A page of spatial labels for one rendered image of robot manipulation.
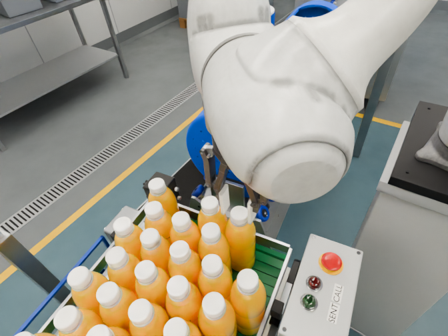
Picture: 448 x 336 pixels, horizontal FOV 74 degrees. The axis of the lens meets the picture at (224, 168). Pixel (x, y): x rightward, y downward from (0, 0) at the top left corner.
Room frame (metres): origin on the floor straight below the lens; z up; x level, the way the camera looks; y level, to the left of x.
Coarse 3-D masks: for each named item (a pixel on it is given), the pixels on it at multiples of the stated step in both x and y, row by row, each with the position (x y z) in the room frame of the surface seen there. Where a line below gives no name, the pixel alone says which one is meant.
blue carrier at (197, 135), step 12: (300, 12) 1.34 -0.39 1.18; (312, 12) 1.32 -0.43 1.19; (324, 12) 1.29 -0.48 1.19; (204, 120) 0.59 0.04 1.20; (192, 132) 0.61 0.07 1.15; (204, 132) 0.60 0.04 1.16; (192, 144) 0.62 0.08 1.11; (204, 144) 0.60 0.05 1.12; (192, 156) 0.62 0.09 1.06; (216, 168) 0.58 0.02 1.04; (240, 180) 0.55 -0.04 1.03
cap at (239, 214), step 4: (236, 208) 0.39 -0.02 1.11; (240, 208) 0.39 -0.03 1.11; (244, 208) 0.39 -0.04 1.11; (232, 212) 0.38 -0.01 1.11; (236, 212) 0.38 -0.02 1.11; (240, 212) 0.38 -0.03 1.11; (244, 212) 0.38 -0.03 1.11; (232, 216) 0.37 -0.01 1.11; (236, 216) 0.37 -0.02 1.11; (240, 216) 0.37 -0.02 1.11; (244, 216) 0.37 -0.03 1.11; (232, 220) 0.37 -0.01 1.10; (236, 220) 0.36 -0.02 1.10; (240, 220) 0.36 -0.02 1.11; (244, 220) 0.36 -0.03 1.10; (240, 224) 0.36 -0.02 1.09
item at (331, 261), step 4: (328, 252) 0.27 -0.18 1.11; (324, 256) 0.26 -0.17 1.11; (328, 256) 0.26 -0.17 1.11; (332, 256) 0.26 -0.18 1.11; (336, 256) 0.26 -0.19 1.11; (324, 260) 0.25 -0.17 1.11; (328, 260) 0.25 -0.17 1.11; (332, 260) 0.25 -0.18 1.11; (336, 260) 0.25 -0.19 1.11; (340, 260) 0.25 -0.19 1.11; (324, 264) 0.25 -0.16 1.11; (328, 264) 0.24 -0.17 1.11; (332, 264) 0.24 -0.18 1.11; (336, 264) 0.24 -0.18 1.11; (340, 264) 0.24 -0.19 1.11; (328, 268) 0.24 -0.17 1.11; (332, 268) 0.24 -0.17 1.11; (336, 268) 0.24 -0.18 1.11; (340, 268) 0.24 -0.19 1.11
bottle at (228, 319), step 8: (200, 312) 0.20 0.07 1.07; (224, 312) 0.19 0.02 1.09; (232, 312) 0.20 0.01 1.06; (200, 320) 0.19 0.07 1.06; (208, 320) 0.18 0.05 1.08; (216, 320) 0.18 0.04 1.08; (224, 320) 0.18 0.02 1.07; (232, 320) 0.18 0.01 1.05; (200, 328) 0.18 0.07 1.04; (208, 328) 0.17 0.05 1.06; (216, 328) 0.17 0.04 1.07; (224, 328) 0.17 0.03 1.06; (232, 328) 0.18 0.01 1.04
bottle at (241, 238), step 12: (228, 228) 0.37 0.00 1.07; (240, 228) 0.36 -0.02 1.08; (252, 228) 0.37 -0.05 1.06; (228, 240) 0.36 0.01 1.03; (240, 240) 0.35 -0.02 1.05; (252, 240) 0.35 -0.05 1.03; (240, 252) 0.35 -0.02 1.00; (252, 252) 0.35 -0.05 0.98; (240, 264) 0.35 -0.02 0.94; (252, 264) 0.35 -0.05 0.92
